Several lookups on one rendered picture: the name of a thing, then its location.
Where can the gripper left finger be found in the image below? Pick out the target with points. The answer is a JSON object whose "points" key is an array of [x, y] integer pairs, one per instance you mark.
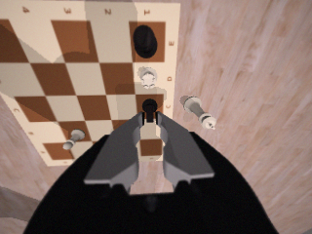
{"points": [[112, 159]]}

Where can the chessboard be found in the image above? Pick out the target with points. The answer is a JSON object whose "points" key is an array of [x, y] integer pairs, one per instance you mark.
{"points": [[67, 65]]}

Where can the white chess pawn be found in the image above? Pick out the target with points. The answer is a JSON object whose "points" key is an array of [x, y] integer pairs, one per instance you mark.
{"points": [[76, 134]]}

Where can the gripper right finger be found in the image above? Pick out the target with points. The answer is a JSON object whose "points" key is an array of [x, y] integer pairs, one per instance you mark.
{"points": [[186, 156]]}

